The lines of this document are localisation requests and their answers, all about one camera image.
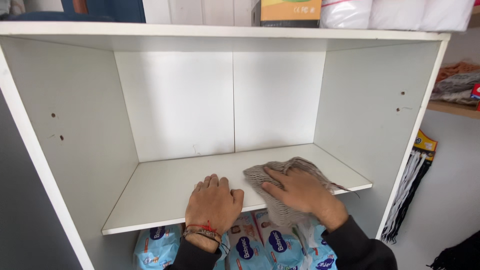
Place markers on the orange and black carton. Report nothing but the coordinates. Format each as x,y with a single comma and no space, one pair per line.
290,13

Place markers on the person's right hand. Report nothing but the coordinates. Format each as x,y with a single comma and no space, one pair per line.
305,197

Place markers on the white wooden shelf cabinet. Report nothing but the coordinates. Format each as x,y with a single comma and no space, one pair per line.
180,105

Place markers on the hanging black and white laces pack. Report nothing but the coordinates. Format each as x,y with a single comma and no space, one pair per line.
410,180

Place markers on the white plastic-wrapped packet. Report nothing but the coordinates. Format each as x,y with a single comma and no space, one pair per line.
448,15
345,15
397,15

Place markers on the wooden shelf with yarn goods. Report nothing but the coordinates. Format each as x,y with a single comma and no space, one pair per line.
455,88

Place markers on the blue diaper packet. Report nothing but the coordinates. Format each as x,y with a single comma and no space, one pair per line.
281,243
323,258
245,247
157,247

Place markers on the black fringed cloth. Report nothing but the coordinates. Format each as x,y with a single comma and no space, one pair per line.
461,255

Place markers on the grey knitted cleaning cloth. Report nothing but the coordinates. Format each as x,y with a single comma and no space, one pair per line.
258,178

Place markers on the dark blue cloth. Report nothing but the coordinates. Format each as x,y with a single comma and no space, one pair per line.
56,17

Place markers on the person's left hand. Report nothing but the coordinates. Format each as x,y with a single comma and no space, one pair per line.
212,204

